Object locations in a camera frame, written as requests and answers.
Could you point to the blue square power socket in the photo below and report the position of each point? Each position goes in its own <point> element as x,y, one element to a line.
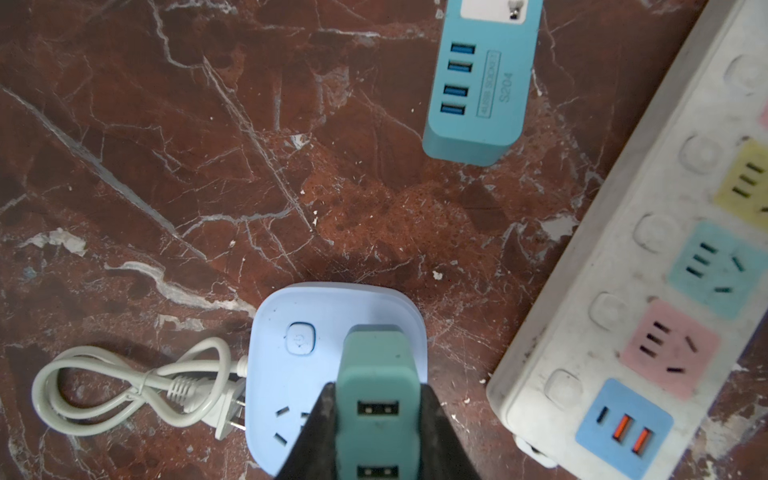
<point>295,349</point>

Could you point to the teal cube plug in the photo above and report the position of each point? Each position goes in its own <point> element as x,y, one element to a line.
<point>378,400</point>

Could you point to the long white power strip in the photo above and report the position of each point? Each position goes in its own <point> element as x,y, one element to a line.
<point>664,282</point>

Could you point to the teal USB power strip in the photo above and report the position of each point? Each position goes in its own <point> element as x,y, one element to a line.
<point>482,78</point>

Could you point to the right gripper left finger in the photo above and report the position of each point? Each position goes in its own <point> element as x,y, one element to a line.
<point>313,456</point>

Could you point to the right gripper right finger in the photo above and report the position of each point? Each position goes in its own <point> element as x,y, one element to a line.
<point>443,456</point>

